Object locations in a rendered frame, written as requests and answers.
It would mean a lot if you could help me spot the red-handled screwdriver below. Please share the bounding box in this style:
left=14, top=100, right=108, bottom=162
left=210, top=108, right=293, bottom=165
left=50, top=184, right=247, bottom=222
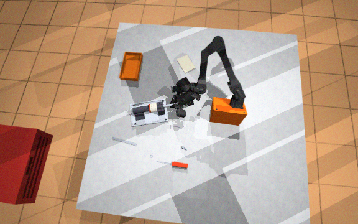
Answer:
left=157, top=161, right=188, bottom=168

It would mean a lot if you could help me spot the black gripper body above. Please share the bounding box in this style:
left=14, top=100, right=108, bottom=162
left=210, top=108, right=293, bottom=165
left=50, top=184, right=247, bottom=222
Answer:
left=172, top=86, right=190, bottom=118

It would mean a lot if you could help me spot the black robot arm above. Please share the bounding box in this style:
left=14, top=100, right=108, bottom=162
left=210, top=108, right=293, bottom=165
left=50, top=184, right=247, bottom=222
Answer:
left=176, top=36, right=246, bottom=109

